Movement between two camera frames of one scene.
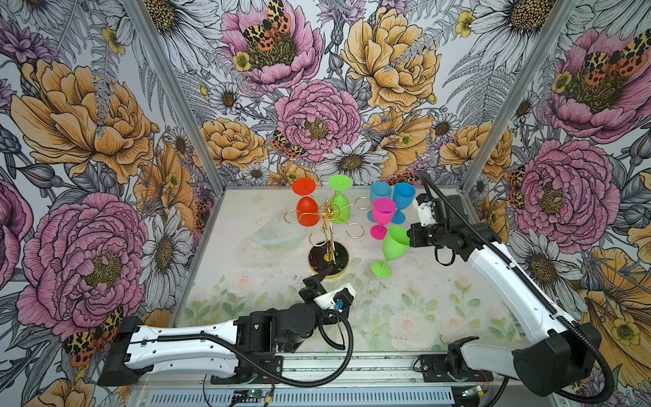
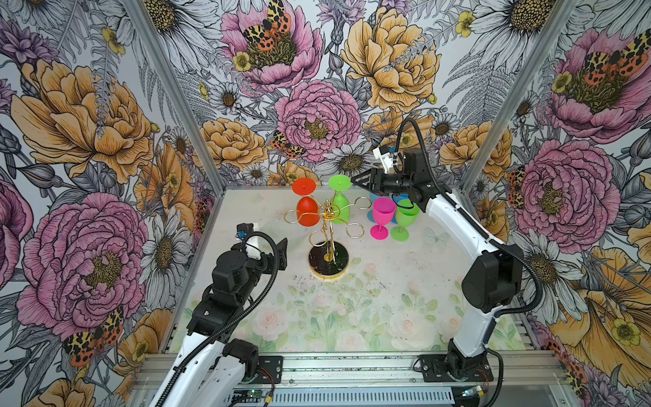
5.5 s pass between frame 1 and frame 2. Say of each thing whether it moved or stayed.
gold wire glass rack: stayed
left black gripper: moved
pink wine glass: stayed
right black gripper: moved
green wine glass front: moved
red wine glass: stayed
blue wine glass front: stayed
